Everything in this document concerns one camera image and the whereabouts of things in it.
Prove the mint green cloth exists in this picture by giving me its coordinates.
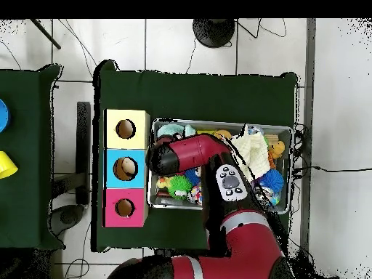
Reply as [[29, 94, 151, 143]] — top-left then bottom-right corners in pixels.
[[156, 124, 197, 140]]

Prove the wooden three-hole box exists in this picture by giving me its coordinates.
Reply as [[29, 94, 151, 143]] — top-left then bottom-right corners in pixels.
[[103, 108, 151, 228]]

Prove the silver mesh bin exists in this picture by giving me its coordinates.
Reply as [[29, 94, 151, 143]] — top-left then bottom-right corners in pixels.
[[147, 118, 294, 215]]

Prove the green spiky ball toy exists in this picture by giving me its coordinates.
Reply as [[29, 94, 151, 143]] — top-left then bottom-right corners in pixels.
[[167, 174, 193, 201]]

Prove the toy burger bun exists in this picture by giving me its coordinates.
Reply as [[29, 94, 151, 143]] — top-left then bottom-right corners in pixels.
[[213, 129, 233, 140]]

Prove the polka dot cloth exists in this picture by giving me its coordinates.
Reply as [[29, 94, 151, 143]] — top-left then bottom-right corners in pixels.
[[187, 182, 203, 206]]

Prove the cream white cloth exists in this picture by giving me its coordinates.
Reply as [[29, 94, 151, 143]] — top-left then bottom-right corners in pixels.
[[230, 124, 272, 182]]

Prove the blue spiky ball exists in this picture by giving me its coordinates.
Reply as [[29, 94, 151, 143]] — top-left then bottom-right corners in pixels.
[[259, 169, 285, 194]]

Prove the orange plush toy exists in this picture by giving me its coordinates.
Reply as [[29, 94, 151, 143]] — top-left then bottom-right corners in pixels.
[[267, 140, 286, 160]]

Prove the black upright panel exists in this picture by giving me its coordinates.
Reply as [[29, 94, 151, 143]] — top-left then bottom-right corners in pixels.
[[75, 101, 92, 206]]

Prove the black round stand base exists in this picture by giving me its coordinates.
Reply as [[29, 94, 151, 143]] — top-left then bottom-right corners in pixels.
[[192, 18, 235, 49]]

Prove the dark green side tablecloth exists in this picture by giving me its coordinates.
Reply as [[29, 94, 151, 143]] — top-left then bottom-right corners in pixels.
[[0, 63, 65, 251]]

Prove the yellow cup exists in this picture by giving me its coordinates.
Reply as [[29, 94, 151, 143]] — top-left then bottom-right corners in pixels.
[[0, 150, 19, 180]]

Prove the black rod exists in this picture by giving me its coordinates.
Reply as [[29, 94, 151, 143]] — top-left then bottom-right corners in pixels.
[[30, 18, 62, 50]]

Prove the blue cup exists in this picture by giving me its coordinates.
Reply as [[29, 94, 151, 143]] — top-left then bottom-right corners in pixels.
[[0, 98, 12, 134]]

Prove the black cable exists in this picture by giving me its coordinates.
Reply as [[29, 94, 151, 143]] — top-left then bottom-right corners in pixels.
[[293, 165, 372, 173]]

